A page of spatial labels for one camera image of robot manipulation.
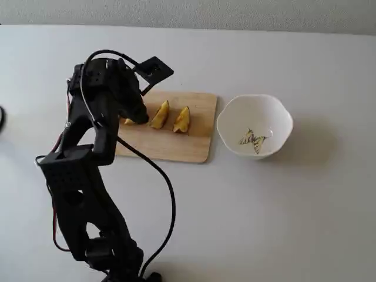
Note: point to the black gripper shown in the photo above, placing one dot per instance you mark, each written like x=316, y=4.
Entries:
x=136, y=109

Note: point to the apple slice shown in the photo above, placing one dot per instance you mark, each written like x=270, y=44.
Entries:
x=128, y=121
x=160, y=117
x=182, y=122

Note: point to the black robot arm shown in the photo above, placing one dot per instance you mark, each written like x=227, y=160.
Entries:
x=73, y=182

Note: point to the wooden cutting board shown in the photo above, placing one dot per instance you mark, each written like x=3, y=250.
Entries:
x=176, y=147

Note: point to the white bowl with butterfly print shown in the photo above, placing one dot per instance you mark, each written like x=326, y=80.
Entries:
x=252, y=117

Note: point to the black round object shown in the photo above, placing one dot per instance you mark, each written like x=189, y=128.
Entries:
x=2, y=117

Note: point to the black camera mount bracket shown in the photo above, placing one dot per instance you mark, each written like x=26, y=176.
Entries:
x=154, y=70

